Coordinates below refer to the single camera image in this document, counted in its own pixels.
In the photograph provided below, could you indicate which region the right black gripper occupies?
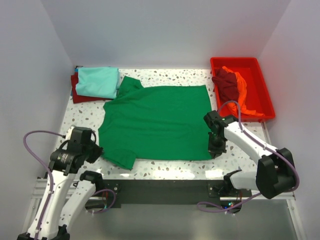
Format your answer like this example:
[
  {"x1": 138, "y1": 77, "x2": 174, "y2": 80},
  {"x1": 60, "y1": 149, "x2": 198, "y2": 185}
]
[{"x1": 207, "y1": 131, "x2": 227, "y2": 160}]

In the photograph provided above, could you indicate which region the green t-shirt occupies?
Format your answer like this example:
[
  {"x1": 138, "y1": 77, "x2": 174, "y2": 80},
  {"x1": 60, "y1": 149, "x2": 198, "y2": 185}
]
[{"x1": 98, "y1": 76, "x2": 212, "y2": 170}]

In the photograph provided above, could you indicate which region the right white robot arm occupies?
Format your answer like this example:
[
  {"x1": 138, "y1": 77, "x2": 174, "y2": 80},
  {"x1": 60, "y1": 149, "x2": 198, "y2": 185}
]
[{"x1": 203, "y1": 110, "x2": 300, "y2": 199}]

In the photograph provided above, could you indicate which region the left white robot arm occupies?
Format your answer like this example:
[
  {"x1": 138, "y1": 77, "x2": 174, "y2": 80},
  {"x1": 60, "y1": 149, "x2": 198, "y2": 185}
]
[{"x1": 18, "y1": 126, "x2": 104, "y2": 240}]

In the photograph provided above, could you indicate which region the folded dark red t-shirt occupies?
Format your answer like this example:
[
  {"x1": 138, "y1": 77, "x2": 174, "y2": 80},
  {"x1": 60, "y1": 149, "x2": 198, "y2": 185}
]
[{"x1": 70, "y1": 72, "x2": 112, "y2": 104}]

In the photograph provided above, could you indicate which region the orange t-shirt in bin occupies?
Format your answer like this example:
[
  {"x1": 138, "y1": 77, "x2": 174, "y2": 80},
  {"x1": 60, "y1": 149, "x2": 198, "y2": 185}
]
[{"x1": 222, "y1": 66, "x2": 264, "y2": 117}]

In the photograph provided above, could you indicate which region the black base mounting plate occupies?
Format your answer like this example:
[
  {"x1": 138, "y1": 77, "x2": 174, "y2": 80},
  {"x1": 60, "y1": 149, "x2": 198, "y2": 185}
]
[{"x1": 85, "y1": 179, "x2": 252, "y2": 211}]

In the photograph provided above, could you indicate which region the folded teal t-shirt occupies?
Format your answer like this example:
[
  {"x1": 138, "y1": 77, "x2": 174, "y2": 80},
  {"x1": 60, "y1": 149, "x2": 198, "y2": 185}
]
[{"x1": 75, "y1": 66, "x2": 120, "y2": 99}]

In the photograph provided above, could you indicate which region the red plastic bin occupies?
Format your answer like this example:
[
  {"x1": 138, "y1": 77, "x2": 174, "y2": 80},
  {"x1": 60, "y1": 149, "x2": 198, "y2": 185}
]
[{"x1": 210, "y1": 57, "x2": 276, "y2": 123}]

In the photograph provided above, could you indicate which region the maroon t-shirt in bin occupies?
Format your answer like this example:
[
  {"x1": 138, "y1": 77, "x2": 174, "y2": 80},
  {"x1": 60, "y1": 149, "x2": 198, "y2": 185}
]
[{"x1": 212, "y1": 68, "x2": 239, "y2": 102}]

